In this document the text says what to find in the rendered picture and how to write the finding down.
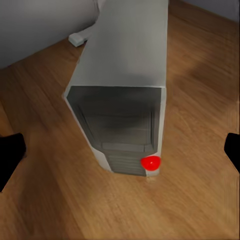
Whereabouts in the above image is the desktop computer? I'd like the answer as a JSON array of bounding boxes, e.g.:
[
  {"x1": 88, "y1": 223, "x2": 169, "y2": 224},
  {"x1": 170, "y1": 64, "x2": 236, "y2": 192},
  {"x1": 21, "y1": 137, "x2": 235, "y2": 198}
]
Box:
[{"x1": 63, "y1": 0, "x2": 169, "y2": 177}]

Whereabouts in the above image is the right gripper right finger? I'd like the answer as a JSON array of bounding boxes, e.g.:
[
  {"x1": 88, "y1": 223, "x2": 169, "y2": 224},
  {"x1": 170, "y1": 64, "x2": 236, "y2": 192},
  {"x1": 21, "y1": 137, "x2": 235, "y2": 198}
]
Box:
[{"x1": 224, "y1": 133, "x2": 240, "y2": 172}]

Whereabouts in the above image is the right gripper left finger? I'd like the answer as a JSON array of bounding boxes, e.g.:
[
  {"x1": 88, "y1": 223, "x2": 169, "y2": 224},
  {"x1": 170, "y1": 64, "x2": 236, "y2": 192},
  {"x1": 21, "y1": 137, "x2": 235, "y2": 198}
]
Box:
[{"x1": 0, "y1": 133, "x2": 26, "y2": 193}]

